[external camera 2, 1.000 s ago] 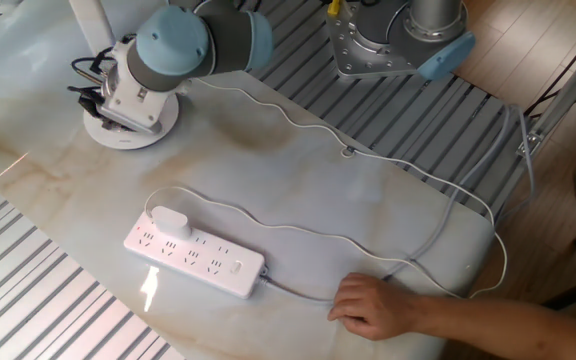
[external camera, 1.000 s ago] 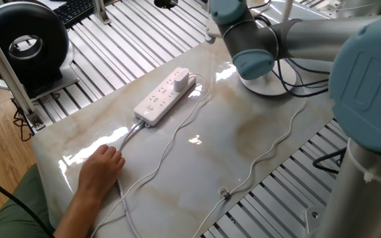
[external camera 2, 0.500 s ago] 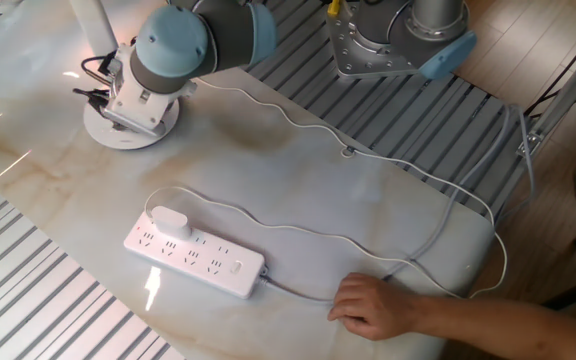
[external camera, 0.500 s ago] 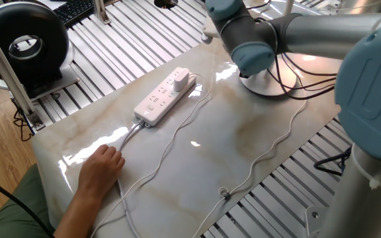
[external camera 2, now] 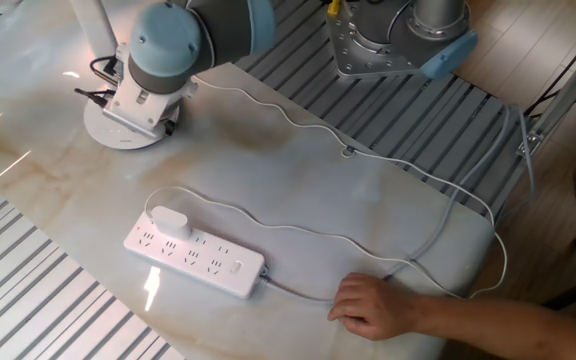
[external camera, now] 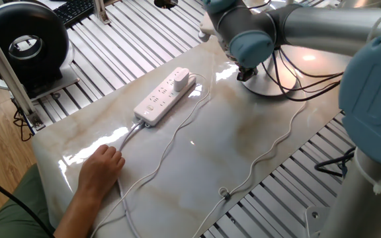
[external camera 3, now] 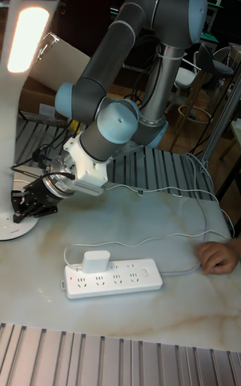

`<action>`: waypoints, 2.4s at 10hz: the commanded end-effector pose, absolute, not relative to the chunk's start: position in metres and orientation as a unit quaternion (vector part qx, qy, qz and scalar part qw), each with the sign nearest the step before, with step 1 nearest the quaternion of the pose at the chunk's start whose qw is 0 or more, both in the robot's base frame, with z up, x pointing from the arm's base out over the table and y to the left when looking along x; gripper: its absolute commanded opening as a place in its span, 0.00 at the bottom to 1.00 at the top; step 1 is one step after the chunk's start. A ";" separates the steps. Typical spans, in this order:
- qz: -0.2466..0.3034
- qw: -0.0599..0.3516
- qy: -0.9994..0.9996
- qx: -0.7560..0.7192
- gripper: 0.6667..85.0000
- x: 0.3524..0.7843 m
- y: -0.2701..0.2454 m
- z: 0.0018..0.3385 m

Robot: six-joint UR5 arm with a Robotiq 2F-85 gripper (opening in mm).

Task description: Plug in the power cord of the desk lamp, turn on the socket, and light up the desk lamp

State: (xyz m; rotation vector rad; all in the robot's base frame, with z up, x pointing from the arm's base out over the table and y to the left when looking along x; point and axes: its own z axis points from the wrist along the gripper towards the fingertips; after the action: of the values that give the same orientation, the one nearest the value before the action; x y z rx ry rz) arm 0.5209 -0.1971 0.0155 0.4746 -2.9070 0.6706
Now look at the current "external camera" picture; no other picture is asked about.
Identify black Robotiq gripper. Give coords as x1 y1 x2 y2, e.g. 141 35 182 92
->
236 65 259 83

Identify white power adapter plug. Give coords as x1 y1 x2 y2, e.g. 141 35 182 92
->
173 67 191 93

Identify thin white lamp cord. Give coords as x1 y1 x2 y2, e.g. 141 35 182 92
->
89 72 307 238

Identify white power strip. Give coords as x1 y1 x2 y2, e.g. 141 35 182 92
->
133 67 197 128

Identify grey power strip cable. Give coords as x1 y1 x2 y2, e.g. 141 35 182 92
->
116 119 145 238

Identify person's bare forearm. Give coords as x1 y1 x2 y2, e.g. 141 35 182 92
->
53 188 107 238

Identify person's bare hand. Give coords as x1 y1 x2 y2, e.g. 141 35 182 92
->
77 144 126 199

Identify black computer keyboard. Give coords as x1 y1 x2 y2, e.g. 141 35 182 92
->
53 0 95 28

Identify black gripper cable bundle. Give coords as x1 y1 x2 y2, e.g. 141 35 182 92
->
261 48 343 102

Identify dark robot base cable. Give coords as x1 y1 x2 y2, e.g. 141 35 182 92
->
314 147 357 178

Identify short aluminium post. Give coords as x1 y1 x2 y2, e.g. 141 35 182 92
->
93 0 112 24

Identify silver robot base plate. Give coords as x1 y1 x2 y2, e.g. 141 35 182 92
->
304 206 331 238

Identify tangled black wires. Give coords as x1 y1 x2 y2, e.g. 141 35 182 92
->
11 99 36 142

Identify aluminium frame rail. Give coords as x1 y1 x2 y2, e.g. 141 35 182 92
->
0 11 46 132

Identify thick black cable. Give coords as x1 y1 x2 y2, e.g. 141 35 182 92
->
0 164 56 238

